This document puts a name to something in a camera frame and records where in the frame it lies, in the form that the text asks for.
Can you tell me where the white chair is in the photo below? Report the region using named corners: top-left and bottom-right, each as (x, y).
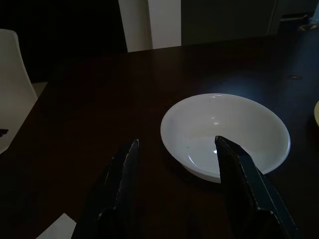
top-left (0, 28), bottom-right (38, 155)

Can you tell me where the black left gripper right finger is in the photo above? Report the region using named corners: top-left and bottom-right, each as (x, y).
top-left (214, 135), bottom-right (299, 239)

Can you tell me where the grey cabinet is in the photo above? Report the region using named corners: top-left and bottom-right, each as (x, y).
top-left (181, 0), bottom-right (319, 46)

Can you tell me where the white ceramic bowl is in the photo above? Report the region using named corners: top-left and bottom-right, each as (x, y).
top-left (160, 93), bottom-right (292, 184)

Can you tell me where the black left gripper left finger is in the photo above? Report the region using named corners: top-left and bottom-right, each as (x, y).
top-left (73, 138), bottom-right (140, 239)

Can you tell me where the white pillar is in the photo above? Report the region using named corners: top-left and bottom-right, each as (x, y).
top-left (118, 0), bottom-right (182, 53)

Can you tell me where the white paper sheet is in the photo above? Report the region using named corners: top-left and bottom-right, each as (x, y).
top-left (36, 213), bottom-right (77, 239)

